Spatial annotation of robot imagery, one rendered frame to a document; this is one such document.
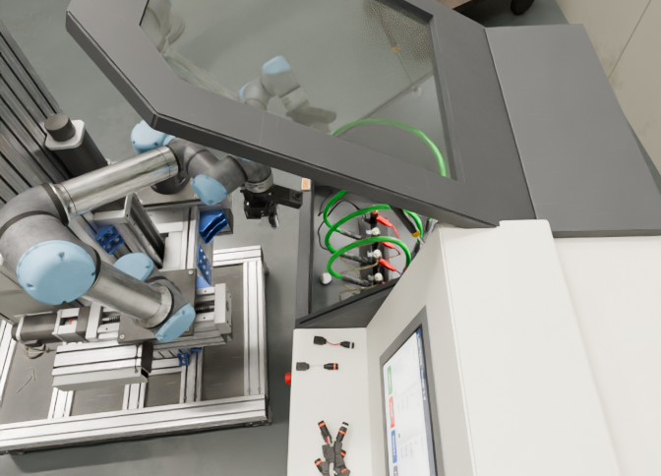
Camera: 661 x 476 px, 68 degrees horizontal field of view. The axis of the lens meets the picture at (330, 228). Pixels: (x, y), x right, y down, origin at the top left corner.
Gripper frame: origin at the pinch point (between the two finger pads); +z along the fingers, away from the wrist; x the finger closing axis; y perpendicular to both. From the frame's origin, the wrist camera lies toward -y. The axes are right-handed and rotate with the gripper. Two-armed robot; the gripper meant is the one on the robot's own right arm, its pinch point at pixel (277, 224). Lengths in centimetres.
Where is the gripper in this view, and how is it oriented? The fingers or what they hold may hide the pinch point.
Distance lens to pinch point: 144.0
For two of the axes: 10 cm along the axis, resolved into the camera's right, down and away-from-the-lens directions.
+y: -10.0, 0.2, 0.4
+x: 0.0, 8.4, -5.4
